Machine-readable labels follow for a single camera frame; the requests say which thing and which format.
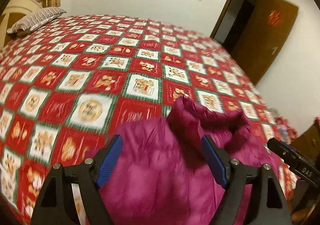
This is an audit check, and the magenta quilted down jacket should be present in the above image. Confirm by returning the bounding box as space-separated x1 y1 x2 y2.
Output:
100 97 280 224

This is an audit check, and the dark wooden dresser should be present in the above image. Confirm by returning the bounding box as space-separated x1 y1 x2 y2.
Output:
290 117 320 163

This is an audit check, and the red white teddy bedspread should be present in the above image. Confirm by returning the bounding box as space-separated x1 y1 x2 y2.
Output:
1 15 296 224

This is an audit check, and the brown wooden door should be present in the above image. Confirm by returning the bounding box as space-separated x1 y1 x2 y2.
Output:
231 0 298 85

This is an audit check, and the grey striped pillow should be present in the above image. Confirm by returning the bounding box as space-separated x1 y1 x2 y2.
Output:
7 7 66 36

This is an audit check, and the beige curved headboard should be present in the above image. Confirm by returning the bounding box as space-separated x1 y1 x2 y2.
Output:
0 0 42 49

